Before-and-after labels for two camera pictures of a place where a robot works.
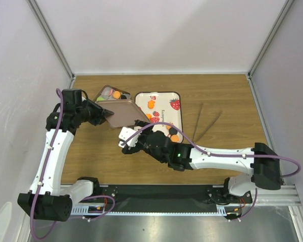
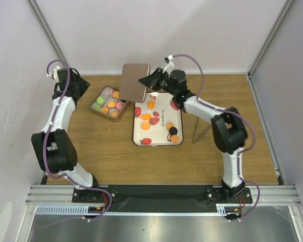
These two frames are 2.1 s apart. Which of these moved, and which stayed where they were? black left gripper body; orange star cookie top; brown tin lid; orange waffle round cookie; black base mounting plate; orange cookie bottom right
Moved: brown tin lid; black left gripper body
Stayed: orange cookie bottom right; orange waffle round cookie; orange star cookie top; black base mounting plate
